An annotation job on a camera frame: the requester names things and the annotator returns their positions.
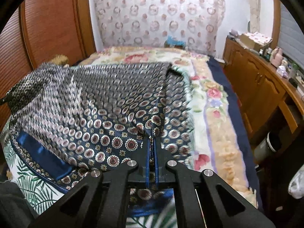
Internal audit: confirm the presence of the floral print cloth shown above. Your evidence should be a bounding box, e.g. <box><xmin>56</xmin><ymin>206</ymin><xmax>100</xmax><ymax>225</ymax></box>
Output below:
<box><xmin>243</xmin><ymin>31</ymin><xmax>272</xmax><ymax>46</ymax></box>

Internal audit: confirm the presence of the lace curtain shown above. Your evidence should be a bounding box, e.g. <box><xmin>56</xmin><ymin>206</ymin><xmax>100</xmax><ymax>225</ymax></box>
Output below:
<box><xmin>246</xmin><ymin>0</ymin><xmax>262</xmax><ymax>33</ymax></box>

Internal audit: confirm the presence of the circle patterned wall cloth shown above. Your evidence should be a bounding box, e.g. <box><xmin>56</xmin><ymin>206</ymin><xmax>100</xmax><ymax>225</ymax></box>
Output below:
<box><xmin>88</xmin><ymin>0</ymin><xmax>226</xmax><ymax>55</ymax></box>

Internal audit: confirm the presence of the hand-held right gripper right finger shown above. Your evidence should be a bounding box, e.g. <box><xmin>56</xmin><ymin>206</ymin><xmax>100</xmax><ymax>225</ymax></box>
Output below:
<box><xmin>154</xmin><ymin>136</ymin><xmax>276</xmax><ymax>228</ymax></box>

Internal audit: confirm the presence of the white plastic bag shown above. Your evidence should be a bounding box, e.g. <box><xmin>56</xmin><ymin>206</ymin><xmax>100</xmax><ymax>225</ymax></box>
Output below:
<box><xmin>288</xmin><ymin>171</ymin><xmax>304</xmax><ymax>199</ymax></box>

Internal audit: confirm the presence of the grey trash bin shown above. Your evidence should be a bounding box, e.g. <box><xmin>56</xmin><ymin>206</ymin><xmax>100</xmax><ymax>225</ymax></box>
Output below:
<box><xmin>254</xmin><ymin>131</ymin><xmax>284</xmax><ymax>164</ymax></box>

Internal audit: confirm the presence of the pink thermos jug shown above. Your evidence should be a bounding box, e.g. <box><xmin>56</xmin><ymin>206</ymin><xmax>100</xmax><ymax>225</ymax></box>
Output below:
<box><xmin>271</xmin><ymin>47</ymin><xmax>284</xmax><ymax>67</ymax></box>

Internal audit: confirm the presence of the leaf print sheet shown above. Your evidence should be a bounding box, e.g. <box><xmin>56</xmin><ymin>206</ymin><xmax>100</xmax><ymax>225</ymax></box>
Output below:
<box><xmin>0</xmin><ymin>119</ymin><xmax>177</xmax><ymax>228</ymax></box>

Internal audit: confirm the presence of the open cardboard box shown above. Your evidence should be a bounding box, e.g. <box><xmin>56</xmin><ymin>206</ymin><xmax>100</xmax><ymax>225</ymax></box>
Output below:
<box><xmin>239</xmin><ymin>34</ymin><xmax>267</xmax><ymax>53</ymax></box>

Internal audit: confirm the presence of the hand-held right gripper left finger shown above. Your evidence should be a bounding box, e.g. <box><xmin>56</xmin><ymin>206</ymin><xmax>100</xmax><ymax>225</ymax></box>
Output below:
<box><xmin>30</xmin><ymin>136</ymin><xmax>152</xmax><ymax>228</ymax></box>

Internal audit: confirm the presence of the navy circle patterned garment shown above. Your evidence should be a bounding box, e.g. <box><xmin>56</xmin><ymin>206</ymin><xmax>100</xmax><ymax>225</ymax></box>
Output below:
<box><xmin>5</xmin><ymin>62</ymin><xmax>197</xmax><ymax>216</ymax></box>

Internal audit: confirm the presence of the navy bed sheet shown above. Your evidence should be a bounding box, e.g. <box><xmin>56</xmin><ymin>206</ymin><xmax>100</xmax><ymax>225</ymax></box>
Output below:
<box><xmin>207</xmin><ymin>58</ymin><xmax>264</xmax><ymax>212</ymax></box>

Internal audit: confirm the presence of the wooden window frame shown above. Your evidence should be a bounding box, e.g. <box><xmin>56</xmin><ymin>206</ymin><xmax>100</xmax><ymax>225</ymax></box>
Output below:
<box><xmin>272</xmin><ymin>0</ymin><xmax>282</xmax><ymax>40</ymax></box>

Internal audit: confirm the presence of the tissue pack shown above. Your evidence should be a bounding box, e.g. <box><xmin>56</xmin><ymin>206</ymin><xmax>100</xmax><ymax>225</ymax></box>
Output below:
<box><xmin>277</xmin><ymin>65</ymin><xmax>289</xmax><ymax>78</ymax></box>

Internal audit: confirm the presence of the cardboard box with blue top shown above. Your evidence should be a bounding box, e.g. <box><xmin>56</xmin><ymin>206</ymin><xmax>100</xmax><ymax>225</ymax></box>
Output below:
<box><xmin>164</xmin><ymin>36</ymin><xmax>187</xmax><ymax>49</ymax></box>

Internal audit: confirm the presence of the yellow cushion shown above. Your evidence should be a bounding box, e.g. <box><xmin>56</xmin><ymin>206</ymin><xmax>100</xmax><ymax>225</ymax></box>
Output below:
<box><xmin>49</xmin><ymin>55</ymin><xmax>69</xmax><ymax>66</ymax></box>

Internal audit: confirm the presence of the long wooden cabinet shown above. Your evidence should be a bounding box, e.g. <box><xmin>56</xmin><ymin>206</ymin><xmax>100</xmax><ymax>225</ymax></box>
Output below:
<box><xmin>223</xmin><ymin>37</ymin><xmax>304</xmax><ymax>146</ymax></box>

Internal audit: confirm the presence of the clear bottle green cap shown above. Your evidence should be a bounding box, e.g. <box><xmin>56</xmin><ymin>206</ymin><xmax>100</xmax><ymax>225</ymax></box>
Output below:
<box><xmin>288</xmin><ymin>63</ymin><xmax>299</xmax><ymax>81</ymax></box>

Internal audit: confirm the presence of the floral fleece blanket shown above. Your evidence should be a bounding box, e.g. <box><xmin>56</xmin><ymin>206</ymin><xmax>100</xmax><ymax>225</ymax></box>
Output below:
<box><xmin>78</xmin><ymin>46</ymin><xmax>258</xmax><ymax>207</ymax></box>

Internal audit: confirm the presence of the dark cloth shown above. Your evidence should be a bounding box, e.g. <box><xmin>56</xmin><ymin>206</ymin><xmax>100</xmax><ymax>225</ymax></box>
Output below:
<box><xmin>0</xmin><ymin>180</ymin><xmax>39</xmax><ymax>228</ymax></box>

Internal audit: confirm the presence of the grey zebra window blind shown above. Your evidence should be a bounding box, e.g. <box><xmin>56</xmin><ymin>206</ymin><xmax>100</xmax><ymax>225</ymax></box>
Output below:
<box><xmin>278</xmin><ymin>5</ymin><xmax>304</xmax><ymax>60</ymax></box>

